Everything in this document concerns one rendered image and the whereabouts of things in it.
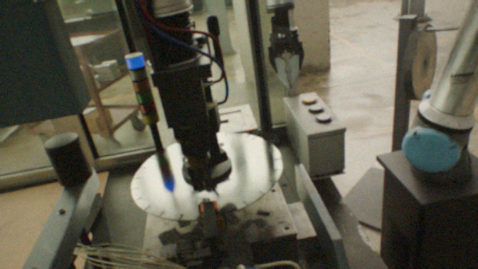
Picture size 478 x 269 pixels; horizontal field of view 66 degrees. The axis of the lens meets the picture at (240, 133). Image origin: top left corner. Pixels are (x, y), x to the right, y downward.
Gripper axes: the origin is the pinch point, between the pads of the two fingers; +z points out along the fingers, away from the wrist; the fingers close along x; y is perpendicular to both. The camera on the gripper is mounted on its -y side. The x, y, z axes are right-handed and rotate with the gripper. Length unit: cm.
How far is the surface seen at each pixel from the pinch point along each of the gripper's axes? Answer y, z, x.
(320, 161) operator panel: -1.9, 22.6, -5.5
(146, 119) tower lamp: -6.2, 2.6, 39.4
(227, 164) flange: -26.7, 8.6, 14.1
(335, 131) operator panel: -1.8, 14.0, -10.4
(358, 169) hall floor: 120, 92, -30
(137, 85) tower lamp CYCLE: -7.4, -7.3, 38.7
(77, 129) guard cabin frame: 6, 7, 70
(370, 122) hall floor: 183, 86, -49
